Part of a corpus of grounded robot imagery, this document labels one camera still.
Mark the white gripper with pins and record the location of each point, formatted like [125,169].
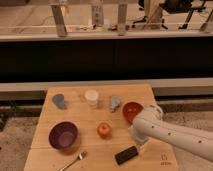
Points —
[140,142]

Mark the black eraser block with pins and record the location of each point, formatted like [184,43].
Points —
[126,155]

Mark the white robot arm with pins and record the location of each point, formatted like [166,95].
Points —
[148,123]

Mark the red bowl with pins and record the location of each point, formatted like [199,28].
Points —
[130,110]

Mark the red apple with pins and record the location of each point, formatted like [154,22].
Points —
[104,130]

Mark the grey blue crumpled object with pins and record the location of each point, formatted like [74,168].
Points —
[115,102]

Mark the silver fork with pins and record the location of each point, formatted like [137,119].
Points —
[80,156]

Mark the white cup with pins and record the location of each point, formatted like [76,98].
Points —
[92,97]

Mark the purple bowl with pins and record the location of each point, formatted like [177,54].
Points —
[63,135]

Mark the blue cup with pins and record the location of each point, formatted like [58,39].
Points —
[58,100]

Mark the black office chair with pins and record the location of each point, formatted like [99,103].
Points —
[181,6]

